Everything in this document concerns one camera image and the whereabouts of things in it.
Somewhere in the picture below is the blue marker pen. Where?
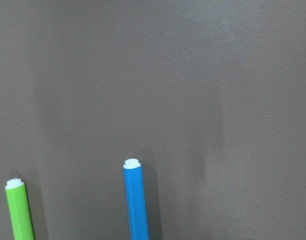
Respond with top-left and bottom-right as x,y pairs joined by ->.
123,158 -> 149,240

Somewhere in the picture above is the green marker pen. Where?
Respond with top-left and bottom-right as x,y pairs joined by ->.
5,178 -> 34,240

